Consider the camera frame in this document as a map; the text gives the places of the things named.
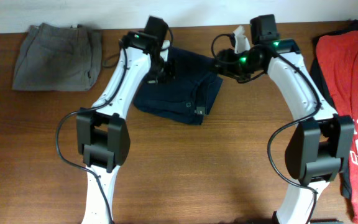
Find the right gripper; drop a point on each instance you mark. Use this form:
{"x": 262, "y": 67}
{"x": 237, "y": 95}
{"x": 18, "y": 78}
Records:
{"x": 229, "y": 55}

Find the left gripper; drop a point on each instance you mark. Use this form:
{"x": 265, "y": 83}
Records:
{"x": 170, "y": 70}

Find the navy blue shorts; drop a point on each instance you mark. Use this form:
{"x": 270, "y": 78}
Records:
{"x": 189, "y": 97}

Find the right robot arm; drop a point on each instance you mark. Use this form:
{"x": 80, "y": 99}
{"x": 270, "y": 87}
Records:
{"x": 319, "y": 148}

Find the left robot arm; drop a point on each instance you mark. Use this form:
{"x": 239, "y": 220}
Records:
{"x": 102, "y": 133}

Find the black garment under pile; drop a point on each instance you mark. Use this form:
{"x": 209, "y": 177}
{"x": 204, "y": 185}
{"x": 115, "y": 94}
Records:
{"x": 318, "y": 78}

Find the folded grey shorts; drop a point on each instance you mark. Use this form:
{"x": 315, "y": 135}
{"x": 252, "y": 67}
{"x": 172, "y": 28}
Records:
{"x": 58, "y": 59}

